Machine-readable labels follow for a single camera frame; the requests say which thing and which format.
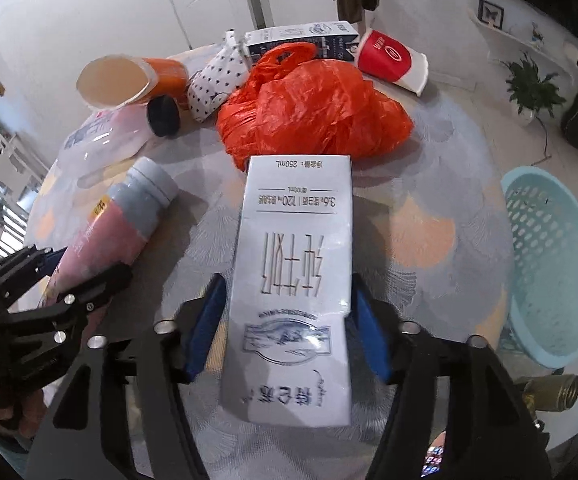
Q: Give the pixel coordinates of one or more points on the pink plastic bottle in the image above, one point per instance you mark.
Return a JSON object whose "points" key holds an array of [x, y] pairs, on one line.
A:
{"points": [[114, 230]]}

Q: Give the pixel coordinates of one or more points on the blue snack box with barcode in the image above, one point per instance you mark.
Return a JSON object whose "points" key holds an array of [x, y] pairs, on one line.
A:
{"points": [[314, 35]]}

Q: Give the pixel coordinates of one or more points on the person's left hand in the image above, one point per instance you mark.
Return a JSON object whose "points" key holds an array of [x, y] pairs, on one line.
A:
{"points": [[31, 412]]}

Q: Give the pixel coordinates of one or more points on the red paper cup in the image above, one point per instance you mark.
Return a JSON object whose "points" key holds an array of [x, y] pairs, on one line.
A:
{"points": [[389, 57]]}

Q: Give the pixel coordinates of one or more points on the white chairs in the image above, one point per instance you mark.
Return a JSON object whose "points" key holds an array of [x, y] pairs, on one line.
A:
{"points": [[14, 180]]}

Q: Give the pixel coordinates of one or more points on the white door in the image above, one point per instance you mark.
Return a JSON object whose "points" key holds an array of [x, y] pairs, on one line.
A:
{"points": [[214, 5]]}

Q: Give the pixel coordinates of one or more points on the white wall shelf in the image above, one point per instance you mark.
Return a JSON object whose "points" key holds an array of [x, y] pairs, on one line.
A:
{"points": [[519, 40]]}

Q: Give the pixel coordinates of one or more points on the polka dot paper bag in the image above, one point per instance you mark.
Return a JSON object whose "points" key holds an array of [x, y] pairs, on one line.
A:
{"points": [[219, 77]]}

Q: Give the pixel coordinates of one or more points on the butterfly picture frame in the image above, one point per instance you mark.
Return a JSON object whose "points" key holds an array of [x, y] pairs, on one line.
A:
{"points": [[490, 12]]}

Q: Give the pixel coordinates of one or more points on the smartphone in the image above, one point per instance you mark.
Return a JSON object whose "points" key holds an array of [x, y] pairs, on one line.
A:
{"points": [[433, 460]]}

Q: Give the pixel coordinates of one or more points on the white blue milk carton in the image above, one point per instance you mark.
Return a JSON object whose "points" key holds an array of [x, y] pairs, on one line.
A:
{"points": [[294, 260]]}

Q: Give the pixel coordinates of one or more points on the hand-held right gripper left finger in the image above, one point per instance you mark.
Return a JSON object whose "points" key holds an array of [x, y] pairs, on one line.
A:
{"points": [[204, 325]]}

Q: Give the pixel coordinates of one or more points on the clear plastic container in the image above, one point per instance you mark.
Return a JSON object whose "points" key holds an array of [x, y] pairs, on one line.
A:
{"points": [[104, 135]]}

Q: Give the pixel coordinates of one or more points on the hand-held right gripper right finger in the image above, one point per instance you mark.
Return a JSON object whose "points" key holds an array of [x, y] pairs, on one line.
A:
{"points": [[369, 330]]}

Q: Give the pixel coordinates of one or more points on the black round cap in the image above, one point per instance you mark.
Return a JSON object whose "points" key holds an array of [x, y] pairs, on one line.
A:
{"points": [[163, 116]]}

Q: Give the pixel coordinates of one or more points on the teal plastic basket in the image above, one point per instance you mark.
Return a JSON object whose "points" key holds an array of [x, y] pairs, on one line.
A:
{"points": [[544, 260]]}

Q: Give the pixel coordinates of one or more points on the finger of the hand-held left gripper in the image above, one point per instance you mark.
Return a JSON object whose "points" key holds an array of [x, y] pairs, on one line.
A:
{"points": [[104, 285], [51, 260]]}

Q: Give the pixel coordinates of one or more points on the small shelf figurine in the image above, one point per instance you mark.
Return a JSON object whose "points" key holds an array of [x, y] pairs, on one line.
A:
{"points": [[535, 32]]}

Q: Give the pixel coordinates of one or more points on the orange plastic bag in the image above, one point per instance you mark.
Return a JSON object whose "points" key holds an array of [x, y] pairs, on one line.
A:
{"points": [[319, 105]]}

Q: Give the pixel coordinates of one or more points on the potted green plant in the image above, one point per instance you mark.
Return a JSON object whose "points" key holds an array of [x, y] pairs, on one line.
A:
{"points": [[531, 87]]}

